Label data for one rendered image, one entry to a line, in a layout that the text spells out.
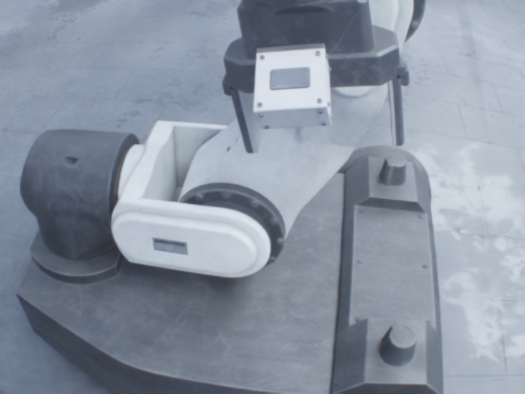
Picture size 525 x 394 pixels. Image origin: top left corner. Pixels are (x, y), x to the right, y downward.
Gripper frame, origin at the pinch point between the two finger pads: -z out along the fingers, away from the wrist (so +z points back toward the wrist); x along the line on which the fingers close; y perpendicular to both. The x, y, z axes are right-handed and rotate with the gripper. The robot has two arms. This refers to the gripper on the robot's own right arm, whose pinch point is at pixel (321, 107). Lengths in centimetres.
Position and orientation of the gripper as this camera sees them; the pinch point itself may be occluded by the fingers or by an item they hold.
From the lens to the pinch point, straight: 41.9
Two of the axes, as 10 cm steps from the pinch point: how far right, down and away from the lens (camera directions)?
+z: -1.5, -7.8, -6.1
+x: 9.8, -0.5, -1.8
